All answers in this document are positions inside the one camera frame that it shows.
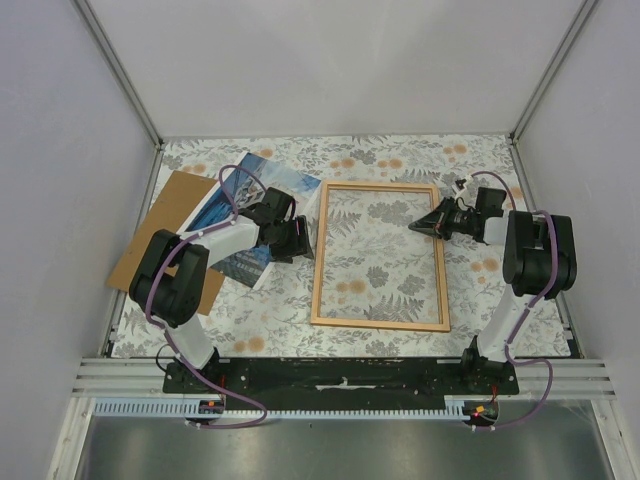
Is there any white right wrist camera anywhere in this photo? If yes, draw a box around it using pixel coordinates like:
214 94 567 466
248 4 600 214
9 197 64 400
452 175 474 198

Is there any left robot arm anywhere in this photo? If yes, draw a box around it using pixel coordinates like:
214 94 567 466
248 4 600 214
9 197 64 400
129 187 313 393

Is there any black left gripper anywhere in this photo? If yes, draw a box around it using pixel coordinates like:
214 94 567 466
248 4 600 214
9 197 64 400
269 216 314 265

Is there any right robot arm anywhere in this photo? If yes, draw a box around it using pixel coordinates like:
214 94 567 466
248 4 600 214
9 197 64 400
409 187 578 394

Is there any right aluminium corner post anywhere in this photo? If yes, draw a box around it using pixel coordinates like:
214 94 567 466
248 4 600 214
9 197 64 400
510 0 600 145

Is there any left aluminium corner post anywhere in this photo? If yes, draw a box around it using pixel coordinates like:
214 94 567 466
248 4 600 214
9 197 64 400
71 0 164 150

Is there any brown cardboard backing board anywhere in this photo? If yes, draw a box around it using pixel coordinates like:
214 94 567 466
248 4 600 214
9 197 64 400
106 171 217 293

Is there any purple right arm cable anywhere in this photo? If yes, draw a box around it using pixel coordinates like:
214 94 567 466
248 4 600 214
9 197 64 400
467 170 555 432

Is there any clear glass pane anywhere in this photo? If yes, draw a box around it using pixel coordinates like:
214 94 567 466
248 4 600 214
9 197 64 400
321 190 439 323

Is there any aluminium rail frame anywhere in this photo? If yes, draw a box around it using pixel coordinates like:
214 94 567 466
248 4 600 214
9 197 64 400
47 319 640 480

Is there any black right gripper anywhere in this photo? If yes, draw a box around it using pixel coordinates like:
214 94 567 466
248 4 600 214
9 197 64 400
409 197 479 242

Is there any building photo print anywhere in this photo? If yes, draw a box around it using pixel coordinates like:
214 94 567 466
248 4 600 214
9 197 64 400
178 152 321 289

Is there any aluminium corner post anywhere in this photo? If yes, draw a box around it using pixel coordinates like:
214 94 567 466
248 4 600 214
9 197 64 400
510 0 600 145
71 0 164 150

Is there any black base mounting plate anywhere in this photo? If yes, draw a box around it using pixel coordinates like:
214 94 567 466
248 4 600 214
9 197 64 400
163 355 521 412

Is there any wooden picture frame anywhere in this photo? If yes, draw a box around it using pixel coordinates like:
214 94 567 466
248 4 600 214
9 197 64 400
311 180 451 333

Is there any floral patterned table mat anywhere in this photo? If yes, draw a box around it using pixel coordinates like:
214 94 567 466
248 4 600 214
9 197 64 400
112 133 574 359

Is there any light blue cable duct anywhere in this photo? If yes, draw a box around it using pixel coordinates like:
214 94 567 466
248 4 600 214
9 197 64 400
93 397 480 420

